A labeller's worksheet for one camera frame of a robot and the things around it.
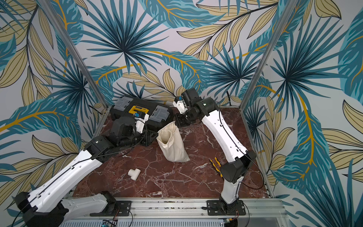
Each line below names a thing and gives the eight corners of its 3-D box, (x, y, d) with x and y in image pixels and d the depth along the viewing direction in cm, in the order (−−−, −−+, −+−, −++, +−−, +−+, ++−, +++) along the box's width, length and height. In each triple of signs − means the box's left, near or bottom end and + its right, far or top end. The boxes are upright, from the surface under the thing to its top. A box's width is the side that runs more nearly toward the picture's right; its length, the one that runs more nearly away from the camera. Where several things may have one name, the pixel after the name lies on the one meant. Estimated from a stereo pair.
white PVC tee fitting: (128, 180, 84) (126, 178, 82) (130, 170, 88) (128, 168, 85) (139, 180, 84) (137, 178, 82) (140, 170, 88) (139, 168, 85)
